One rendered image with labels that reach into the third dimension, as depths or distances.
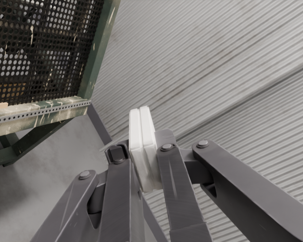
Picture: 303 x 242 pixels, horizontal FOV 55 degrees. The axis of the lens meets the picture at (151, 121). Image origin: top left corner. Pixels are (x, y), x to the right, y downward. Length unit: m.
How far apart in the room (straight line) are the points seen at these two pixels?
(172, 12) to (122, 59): 0.69
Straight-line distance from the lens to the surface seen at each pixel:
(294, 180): 2.83
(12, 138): 2.35
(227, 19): 2.78
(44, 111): 1.59
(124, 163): 0.15
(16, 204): 2.37
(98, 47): 1.75
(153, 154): 0.16
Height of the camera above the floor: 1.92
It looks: 25 degrees down
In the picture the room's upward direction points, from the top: 58 degrees clockwise
